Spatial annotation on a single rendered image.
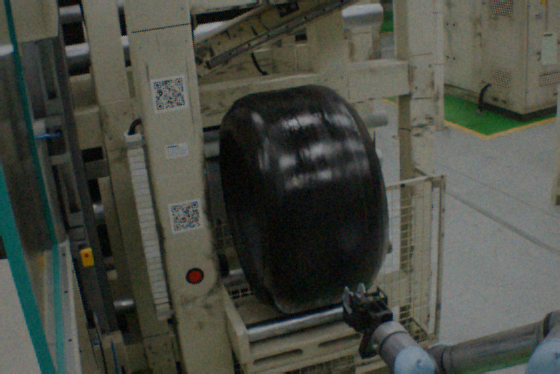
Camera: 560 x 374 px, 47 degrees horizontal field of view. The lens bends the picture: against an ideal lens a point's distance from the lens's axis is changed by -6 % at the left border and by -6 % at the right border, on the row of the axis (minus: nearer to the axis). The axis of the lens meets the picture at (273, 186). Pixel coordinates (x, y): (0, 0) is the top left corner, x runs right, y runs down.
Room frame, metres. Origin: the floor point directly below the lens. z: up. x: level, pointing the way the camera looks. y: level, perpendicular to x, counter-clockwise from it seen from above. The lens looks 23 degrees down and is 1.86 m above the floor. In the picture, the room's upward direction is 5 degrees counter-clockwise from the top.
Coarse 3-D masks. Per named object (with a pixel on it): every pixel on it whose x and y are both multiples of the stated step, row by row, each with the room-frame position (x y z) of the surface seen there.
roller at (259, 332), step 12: (300, 312) 1.43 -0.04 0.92; (312, 312) 1.42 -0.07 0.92; (324, 312) 1.42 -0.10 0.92; (336, 312) 1.43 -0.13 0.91; (252, 324) 1.39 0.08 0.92; (264, 324) 1.39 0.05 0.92; (276, 324) 1.39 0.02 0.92; (288, 324) 1.39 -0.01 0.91; (300, 324) 1.40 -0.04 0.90; (312, 324) 1.41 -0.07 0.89; (252, 336) 1.37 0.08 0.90; (264, 336) 1.37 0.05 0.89
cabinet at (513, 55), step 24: (504, 0) 5.67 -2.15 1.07; (528, 0) 5.46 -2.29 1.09; (552, 0) 5.60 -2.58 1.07; (504, 24) 5.67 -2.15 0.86; (528, 24) 5.46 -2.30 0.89; (552, 24) 5.60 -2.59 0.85; (504, 48) 5.67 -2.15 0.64; (528, 48) 5.46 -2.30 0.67; (552, 48) 5.60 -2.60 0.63; (504, 72) 5.66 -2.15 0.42; (528, 72) 5.47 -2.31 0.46; (552, 72) 5.61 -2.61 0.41; (504, 96) 5.66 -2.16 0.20; (528, 96) 5.47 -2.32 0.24; (552, 96) 5.62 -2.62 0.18
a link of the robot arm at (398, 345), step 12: (396, 336) 1.09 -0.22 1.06; (408, 336) 1.09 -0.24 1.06; (384, 348) 1.08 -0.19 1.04; (396, 348) 1.06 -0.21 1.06; (408, 348) 1.05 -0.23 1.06; (420, 348) 1.05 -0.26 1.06; (384, 360) 1.07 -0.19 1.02; (396, 360) 1.03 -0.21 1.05; (408, 360) 1.02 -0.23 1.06; (420, 360) 1.01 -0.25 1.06; (396, 372) 1.02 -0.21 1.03; (408, 372) 1.00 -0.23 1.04; (420, 372) 1.00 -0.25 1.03; (432, 372) 1.01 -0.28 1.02
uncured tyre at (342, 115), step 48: (288, 96) 1.54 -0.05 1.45; (336, 96) 1.54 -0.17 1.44; (240, 144) 1.47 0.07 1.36; (288, 144) 1.38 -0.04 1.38; (336, 144) 1.39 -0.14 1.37; (240, 192) 1.79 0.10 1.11; (288, 192) 1.31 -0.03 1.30; (336, 192) 1.33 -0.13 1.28; (384, 192) 1.38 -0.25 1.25; (240, 240) 1.66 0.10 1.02; (288, 240) 1.29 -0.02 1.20; (336, 240) 1.30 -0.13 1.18; (384, 240) 1.36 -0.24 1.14; (288, 288) 1.31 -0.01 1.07; (336, 288) 1.33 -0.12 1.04
